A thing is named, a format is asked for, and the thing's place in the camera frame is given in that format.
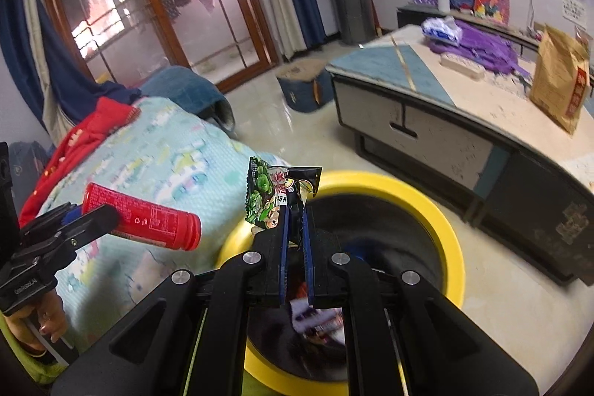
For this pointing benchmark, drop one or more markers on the purple bag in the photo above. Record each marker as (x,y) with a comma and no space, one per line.
(482,48)

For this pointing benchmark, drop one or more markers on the purple candy wrapper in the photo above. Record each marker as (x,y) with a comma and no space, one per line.
(315,319)

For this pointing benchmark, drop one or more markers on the brown paper bag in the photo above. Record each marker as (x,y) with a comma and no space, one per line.
(557,80)

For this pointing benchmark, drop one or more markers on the grey printed cushion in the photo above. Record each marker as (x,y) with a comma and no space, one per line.
(25,168)

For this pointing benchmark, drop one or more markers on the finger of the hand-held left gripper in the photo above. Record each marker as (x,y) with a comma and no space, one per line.
(100,222)
(69,214)

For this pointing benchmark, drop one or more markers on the red printed can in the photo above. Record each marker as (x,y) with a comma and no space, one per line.
(148,217)

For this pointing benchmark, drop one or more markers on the white wall notice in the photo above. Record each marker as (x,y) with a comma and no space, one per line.
(573,6)

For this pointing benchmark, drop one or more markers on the wooden-framed glass sliding door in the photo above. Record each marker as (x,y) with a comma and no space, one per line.
(139,29)

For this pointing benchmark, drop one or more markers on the yellow-rimmed black trash bin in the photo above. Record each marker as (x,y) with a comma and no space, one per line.
(445,247)

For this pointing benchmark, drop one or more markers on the black green snack wrapper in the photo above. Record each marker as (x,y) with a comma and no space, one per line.
(264,192)

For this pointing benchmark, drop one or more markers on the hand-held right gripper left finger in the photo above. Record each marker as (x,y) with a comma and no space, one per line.
(284,257)

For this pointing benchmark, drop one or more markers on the person's left hand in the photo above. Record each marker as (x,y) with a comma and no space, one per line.
(44,326)

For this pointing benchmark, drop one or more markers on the white power strip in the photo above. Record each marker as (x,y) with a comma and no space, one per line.
(461,65)

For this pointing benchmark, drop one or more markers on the blue square stool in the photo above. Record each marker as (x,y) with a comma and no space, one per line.
(301,92)

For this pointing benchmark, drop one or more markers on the dark television stand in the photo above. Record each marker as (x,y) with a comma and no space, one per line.
(408,15)

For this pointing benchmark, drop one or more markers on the blue sofa armrest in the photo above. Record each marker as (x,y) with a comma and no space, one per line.
(185,90)

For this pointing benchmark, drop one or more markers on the coffee table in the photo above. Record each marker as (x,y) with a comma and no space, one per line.
(441,136)

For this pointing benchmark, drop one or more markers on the white blue tissue pack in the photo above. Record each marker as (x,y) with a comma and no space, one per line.
(441,29)

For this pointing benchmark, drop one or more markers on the colourful painting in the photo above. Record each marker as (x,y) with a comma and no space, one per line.
(491,4)

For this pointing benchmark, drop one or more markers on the red blanket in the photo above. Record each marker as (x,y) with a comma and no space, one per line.
(88,131)

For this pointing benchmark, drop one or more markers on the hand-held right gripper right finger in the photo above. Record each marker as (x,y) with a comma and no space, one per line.
(307,257)

